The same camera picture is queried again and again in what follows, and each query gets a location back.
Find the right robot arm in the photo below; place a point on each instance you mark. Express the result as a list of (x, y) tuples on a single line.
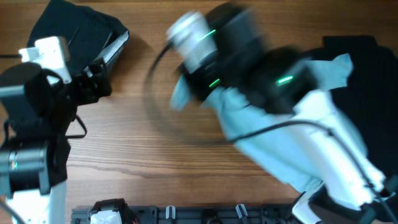
[(276, 107)]

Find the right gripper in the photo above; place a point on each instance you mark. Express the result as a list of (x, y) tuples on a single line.
[(201, 91)]

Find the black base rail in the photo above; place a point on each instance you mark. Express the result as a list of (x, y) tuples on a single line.
[(240, 213)]

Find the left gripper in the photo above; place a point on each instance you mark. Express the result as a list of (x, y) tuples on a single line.
[(83, 81)]

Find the black garment under t-shirt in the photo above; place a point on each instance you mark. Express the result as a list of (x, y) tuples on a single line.
[(370, 97)]

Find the black folded garment on stack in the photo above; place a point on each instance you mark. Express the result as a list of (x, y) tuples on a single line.
[(87, 31)]

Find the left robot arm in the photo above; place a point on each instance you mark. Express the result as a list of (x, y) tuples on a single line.
[(36, 147)]

